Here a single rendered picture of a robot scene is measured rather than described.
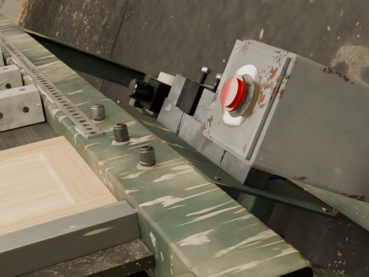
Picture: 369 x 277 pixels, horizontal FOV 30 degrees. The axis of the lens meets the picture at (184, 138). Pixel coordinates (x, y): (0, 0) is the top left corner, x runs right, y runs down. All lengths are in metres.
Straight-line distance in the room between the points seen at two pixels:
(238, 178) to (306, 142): 0.35
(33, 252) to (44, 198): 0.19
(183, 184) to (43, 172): 0.31
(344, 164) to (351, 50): 1.41
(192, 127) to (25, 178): 0.30
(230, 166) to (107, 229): 0.24
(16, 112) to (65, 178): 0.38
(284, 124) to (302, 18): 1.73
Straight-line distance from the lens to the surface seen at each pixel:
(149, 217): 0.90
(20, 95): 1.49
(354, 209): 1.67
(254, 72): 0.72
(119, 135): 1.16
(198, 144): 1.17
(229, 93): 0.72
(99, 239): 0.93
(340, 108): 0.72
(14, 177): 1.20
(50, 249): 0.92
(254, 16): 2.67
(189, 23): 3.14
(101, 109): 1.28
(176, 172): 1.02
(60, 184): 1.13
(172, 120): 1.28
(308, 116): 0.70
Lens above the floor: 1.30
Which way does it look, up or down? 27 degrees down
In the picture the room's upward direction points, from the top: 72 degrees counter-clockwise
